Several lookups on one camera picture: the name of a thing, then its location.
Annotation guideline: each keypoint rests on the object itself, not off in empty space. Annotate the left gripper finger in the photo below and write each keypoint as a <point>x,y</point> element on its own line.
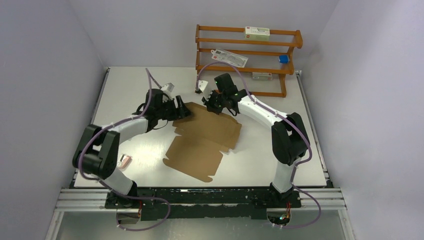
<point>179,114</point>
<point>181,107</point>

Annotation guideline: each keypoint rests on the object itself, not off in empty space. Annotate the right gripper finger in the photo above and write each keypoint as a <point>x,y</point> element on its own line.
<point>219,108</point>
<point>210,102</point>

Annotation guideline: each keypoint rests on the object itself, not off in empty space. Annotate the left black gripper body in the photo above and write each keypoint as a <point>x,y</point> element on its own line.
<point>166,111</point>

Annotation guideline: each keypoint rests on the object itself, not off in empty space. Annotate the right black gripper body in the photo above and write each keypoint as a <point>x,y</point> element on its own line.
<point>220,98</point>

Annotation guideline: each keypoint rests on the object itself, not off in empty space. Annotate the brown cardboard box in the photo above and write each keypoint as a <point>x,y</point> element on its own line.
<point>201,141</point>

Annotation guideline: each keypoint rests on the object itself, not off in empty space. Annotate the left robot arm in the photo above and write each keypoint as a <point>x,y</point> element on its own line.
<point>98,149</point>

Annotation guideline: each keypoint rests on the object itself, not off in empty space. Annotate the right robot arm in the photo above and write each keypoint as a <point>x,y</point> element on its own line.
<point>289,138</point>

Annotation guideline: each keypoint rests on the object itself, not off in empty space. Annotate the white box lower shelf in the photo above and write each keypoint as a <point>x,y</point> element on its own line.
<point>262,76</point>

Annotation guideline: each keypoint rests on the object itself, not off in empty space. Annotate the white green box top shelf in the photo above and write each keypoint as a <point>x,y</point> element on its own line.
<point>256,34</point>

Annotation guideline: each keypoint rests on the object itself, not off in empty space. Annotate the white flat package middle shelf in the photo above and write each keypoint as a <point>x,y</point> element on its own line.
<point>228,57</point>

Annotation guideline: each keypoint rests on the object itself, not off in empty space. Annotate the orange wooden shelf rack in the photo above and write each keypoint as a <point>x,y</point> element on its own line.
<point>263,56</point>

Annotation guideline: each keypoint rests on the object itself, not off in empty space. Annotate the pink white small object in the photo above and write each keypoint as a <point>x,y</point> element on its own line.
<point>123,161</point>

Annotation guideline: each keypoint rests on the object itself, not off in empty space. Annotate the blue small cube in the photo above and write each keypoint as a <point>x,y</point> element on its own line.
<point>284,59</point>

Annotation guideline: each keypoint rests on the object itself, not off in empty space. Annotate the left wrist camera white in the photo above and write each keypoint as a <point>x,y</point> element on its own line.
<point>167,89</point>

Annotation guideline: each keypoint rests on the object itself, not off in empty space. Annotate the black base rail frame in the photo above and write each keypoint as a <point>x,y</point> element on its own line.
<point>195,203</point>

